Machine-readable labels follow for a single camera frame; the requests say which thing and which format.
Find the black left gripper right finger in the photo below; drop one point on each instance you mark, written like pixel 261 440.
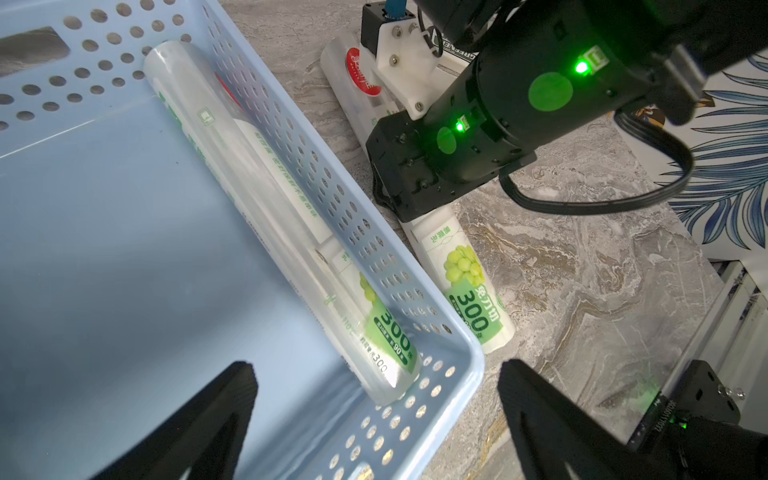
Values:
pixel 554 438

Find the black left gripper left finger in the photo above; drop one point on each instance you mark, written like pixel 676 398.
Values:
pixel 201 440

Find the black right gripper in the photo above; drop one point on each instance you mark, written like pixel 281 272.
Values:
pixel 405 183

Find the plastic wrap roll red label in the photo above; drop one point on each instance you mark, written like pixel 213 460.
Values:
pixel 437 239

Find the clear plastic wrap roll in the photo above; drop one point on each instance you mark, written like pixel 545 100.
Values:
pixel 307 252

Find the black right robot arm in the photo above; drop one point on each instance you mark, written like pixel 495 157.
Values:
pixel 483 84

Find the light blue plastic basket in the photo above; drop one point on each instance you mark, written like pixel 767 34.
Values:
pixel 129 280

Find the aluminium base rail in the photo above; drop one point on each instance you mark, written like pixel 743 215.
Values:
pixel 709 419

